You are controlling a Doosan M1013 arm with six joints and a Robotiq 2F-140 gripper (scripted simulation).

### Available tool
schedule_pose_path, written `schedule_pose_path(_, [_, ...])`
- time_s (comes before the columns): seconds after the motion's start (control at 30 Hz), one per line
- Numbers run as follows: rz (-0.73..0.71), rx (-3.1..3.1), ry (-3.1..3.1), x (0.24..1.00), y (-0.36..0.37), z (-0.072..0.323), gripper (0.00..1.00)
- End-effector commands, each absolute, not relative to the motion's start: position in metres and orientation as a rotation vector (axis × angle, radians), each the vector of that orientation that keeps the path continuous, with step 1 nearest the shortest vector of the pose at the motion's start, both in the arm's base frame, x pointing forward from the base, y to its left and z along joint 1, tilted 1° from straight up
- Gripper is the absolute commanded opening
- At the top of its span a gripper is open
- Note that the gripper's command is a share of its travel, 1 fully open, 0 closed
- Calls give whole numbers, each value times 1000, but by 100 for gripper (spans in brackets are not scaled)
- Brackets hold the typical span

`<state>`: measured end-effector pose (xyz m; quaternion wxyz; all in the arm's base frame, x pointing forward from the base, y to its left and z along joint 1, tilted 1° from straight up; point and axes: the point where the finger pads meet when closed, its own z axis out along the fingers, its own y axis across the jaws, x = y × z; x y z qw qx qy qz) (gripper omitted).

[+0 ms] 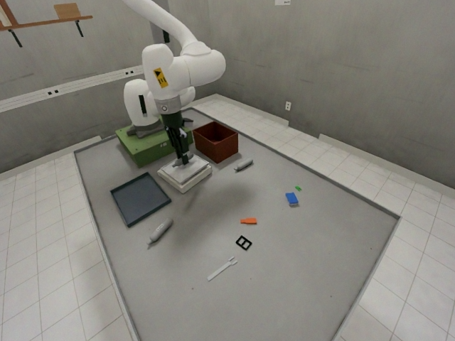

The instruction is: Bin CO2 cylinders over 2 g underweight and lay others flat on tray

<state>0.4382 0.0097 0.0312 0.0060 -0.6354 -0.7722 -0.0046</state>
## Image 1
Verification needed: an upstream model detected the red open box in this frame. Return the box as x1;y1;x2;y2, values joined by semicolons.
192;121;238;164

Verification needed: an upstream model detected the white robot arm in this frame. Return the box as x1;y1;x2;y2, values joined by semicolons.
122;0;226;139

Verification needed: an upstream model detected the grey table edge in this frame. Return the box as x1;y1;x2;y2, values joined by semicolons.
72;107;403;341

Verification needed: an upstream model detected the orange block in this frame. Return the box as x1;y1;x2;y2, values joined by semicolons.
240;218;257;224

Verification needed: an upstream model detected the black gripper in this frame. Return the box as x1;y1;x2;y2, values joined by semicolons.
161;110;189;165

